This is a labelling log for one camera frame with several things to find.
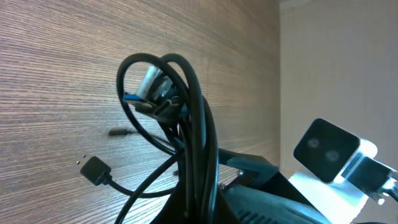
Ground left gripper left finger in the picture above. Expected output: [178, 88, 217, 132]
[150, 177, 239, 224]

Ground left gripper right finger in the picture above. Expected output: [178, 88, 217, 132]
[217, 149, 330, 224]

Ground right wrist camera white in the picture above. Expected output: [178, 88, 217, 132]
[289, 118, 397, 223]

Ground black usb cable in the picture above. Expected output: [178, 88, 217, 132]
[75, 52, 220, 224]

